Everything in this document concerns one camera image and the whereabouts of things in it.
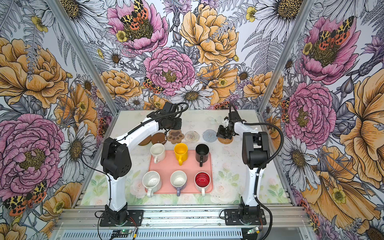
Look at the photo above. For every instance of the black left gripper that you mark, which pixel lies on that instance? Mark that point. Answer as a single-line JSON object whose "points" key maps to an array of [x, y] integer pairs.
{"points": [[177, 126]]}

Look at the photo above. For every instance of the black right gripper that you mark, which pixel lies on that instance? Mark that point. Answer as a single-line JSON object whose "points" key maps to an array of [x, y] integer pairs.
{"points": [[220, 132]]}

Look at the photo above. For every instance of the round tan wicker coaster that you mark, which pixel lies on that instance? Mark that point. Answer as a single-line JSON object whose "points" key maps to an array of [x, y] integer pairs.
{"points": [[225, 141]]}

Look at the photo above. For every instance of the light blue woven coaster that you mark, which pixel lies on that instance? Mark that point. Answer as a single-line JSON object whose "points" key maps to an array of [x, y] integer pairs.
{"points": [[210, 136]]}

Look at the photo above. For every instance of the cork paw print coaster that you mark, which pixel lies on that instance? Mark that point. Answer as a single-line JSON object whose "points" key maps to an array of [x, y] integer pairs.
{"points": [[175, 136]]}

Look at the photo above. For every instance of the scratched round wooden coaster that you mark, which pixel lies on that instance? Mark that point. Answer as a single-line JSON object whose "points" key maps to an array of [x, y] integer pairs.
{"points": [[159, 138]]}

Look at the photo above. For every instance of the white multicolour woven coaster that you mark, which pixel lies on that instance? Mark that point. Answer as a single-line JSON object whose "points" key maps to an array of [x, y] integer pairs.
{"points": [[192, 137]]}

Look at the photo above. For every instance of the round dark wooden coaster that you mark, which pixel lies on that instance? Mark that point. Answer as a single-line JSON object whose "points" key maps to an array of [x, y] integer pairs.
{"points": [[146, 141]]}

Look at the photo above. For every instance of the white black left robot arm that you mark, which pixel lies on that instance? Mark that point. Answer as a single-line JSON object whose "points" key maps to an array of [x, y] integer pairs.
{"points": [[116, 160]]}

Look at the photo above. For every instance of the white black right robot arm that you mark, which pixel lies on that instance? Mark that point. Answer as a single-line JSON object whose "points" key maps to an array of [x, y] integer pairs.
{"points": [[255, 154]]}

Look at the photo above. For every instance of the black mug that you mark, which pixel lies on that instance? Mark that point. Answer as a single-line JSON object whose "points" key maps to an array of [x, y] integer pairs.
{"points": [[202, 154]]}

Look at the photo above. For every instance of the white mug back left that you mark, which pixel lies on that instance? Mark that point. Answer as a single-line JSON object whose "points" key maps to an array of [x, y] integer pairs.
{"points": [[158, 152]]}

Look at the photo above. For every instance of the yellow mug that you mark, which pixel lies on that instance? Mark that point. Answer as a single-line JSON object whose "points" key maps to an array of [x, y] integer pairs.
{"points": [[181, 153]]}

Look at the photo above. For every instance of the pink rectangular tray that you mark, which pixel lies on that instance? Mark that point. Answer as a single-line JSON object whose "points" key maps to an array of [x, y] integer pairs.
{"points": [[191, 167]]}

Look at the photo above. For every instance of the white mug red inside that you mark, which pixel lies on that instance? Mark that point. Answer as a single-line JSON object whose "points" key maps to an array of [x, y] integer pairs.
{"points": [[202, 182]]}

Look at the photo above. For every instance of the white mug front left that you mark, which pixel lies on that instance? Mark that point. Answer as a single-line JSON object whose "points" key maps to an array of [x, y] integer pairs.
{"points": [[152, 182]]}

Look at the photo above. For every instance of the small green circuit board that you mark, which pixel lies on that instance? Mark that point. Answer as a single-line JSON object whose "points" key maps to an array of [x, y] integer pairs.
{"points": [[124, 234]]}

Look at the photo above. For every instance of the white mug purple handle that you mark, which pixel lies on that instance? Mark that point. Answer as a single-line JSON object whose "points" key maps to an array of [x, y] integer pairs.
{"points": [[178, 180]]}

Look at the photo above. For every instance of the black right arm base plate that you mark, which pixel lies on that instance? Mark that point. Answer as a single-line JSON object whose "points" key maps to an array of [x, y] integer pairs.
{"points": [[234, 218]]}

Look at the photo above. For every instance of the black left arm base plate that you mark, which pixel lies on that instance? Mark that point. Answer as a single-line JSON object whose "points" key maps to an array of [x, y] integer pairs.
{"points": [[132, 217]]}

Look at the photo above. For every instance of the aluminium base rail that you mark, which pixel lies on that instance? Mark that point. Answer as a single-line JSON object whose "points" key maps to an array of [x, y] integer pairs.
{"points": [[172, 217]]}

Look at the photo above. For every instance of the aluminium corner post right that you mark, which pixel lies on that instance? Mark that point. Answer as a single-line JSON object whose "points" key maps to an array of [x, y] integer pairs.
{"points": [[302, 17]]}

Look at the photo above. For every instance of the white vented cable duct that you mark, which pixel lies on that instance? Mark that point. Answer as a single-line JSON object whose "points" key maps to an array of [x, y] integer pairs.
{"points": [[157, 234]]}

